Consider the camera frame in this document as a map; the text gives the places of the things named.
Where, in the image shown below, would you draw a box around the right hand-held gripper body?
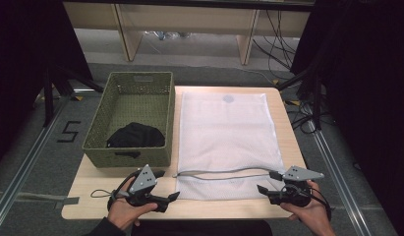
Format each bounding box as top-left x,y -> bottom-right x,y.
267,165 -> 325,207

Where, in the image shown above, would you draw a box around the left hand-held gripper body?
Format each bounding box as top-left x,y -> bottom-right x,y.
107,164 -> 171,213

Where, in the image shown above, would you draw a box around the black cloth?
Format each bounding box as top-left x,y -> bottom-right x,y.
106,122 -> 166,148

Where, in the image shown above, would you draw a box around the white mesh laundry bag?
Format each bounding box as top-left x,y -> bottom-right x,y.
172,90 -> 287,202

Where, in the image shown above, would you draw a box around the green woven basket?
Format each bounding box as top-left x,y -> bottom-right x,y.
82,71 -> 176,169

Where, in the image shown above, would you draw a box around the person's right hand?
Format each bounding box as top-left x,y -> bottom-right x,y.
279,180 -> 331,231

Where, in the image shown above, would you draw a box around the person's left hand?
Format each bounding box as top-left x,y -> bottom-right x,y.
107,176 -> 159,232

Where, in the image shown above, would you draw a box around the person's dark clothing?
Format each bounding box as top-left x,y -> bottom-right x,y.
130,219 -> 273,236

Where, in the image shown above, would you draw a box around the black metal stand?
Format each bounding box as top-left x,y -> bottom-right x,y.
275,63 -> 324,132
41,63 -> 105,128

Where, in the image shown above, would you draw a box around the dark curtain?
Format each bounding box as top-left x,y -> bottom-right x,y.
289,0 -> 404,236
0,0 -> 93,171

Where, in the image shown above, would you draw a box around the light wooden bench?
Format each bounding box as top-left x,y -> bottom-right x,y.
62,0 -> 317,66

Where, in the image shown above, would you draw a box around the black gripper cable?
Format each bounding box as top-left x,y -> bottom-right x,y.
308,187 -> 333,221

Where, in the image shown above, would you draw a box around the thin black cable loop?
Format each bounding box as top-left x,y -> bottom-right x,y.
89,188 -> 115,199

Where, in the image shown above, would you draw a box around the metal floor rail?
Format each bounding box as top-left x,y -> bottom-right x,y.
306,119 -> 375,236
0,96 -> 71,227

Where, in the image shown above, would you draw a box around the black floor cables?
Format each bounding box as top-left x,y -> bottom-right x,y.
285,99 -> 321,135

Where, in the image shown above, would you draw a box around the black hanging cables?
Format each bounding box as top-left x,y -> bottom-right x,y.
251,9 -> 298,72

